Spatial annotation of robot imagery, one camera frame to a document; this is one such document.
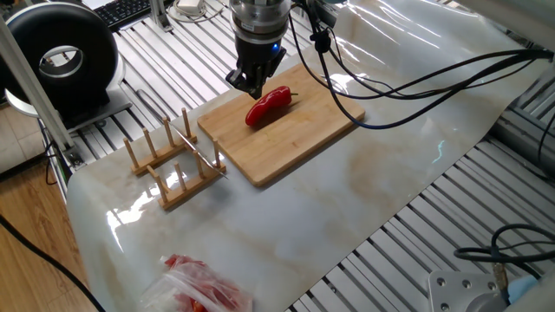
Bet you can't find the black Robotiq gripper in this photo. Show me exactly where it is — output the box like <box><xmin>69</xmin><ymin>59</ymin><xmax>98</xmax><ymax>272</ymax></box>
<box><xmin>225</xmin><ymin>36</ymin><xmax>287</xmax><ymax>100</ymax></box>

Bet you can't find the steel kitchen knife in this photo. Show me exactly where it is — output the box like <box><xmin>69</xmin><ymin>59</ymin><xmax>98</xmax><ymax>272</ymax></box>
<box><xmin>136</xmin><ymin>88</ymin><xmax>229</xmax><ymax>179</ymax></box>

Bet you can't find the red chili pepper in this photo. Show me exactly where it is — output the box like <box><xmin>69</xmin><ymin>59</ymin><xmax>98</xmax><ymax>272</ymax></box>
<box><xmin>245</xmin><ymin>85</ymin><xmax>299</xmax><ymax>127</ymax></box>

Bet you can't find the clear bag with chili pieces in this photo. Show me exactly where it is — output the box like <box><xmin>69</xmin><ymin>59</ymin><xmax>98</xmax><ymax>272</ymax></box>
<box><xmin>138</xmin><ymin>253</ymin><xmax>255</xmax><ymax>312</ymax></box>

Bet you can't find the bamboo cutting board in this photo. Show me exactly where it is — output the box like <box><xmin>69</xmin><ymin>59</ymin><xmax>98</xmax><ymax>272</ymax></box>
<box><xmin>197</xmin><ymin>62</ymin><xmax>366</xmax><ymax>188</ymax></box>

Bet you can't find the wooden peg rack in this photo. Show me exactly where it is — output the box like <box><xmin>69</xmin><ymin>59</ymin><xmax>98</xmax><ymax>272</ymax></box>
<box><xmin>122</xmin><ymin>107</ymin><xmax>227</xmax><ymax>212</ymax></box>

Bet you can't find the marble pattern table mat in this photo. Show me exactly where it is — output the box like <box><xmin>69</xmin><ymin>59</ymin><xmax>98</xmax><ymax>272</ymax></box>
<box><xmin>64</xmin><ymin>0</ymin><xmax>555</xmax><ymax>312</ymax></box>

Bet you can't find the black keyboard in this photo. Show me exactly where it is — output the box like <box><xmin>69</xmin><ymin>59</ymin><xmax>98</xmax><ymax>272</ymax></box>
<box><xmin>93</xmin><ymin>0</ymin><xmax>153</xmax><ymax>31</ymax></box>

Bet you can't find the white round lamp base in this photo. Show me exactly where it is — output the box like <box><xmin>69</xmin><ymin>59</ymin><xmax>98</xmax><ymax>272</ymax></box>
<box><xmin>3</xmin><ymin>88</ymin><xmax>41</xmax><ymax>119</ymax></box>

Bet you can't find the black cable clip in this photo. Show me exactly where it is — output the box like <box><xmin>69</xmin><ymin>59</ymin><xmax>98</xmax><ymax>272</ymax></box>
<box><xmin>310</xmin><ymin>28</ymin><xmax>333</xmax><ymax>55</ymax></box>

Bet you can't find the white device with cable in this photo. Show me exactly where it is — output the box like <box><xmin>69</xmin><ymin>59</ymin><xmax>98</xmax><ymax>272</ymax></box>
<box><xmin>166</xmin><ymin>0</ymin><xmax>209</xmax><ymax>23</ymax></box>

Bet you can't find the short aluminium profile post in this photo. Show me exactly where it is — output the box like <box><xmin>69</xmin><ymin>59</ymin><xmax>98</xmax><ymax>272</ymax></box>
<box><xmin>149</xmin><ymin>0</ymin><xmax>174</xmax><ymax>34</ymax></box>

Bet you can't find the black camera cable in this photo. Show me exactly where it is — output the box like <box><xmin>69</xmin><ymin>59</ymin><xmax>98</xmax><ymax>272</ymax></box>
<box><xmin>288</xmin><ymin>0</ymin><xmax>555</xmax><ymax>130</ymax></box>

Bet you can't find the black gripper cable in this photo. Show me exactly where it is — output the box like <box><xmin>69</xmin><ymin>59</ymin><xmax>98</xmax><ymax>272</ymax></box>
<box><xmin>303</xmin><ymin>0</ymin><xmax>555</xmax><ymax>101</ymax></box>

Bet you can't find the grey device base plate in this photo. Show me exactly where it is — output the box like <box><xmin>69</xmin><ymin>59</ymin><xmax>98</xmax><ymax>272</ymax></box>
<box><xmin>64</xmin><ymin>86</ymin><xmax>134</xmax><ymax>131</ymax></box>

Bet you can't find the black ring shaped device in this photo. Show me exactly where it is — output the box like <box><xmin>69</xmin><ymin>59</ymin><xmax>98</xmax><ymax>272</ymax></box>
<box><xmin>0</xmin><ymin>2</ymin><xmax>121</xmax><ymax>120</ymax></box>

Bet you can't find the black floor cable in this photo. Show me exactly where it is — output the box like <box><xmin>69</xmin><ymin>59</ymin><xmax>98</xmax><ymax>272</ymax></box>
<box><xmin>0</xmin><ymin>214</ymin><xmax>105</xmax><ymax>312</ymax></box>

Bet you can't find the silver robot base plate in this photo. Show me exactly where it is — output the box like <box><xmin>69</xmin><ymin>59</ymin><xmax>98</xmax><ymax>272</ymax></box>
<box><xmin>427</xmin><ymin>270</ymin><xmax>521</xmax><ymax>312</ymax></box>

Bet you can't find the black base cable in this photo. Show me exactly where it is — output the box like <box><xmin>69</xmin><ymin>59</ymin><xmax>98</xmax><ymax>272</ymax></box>
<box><xmin>453</xmin><ymin>223</ymin><xmax>555</xmax><ymax>278</ymax></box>

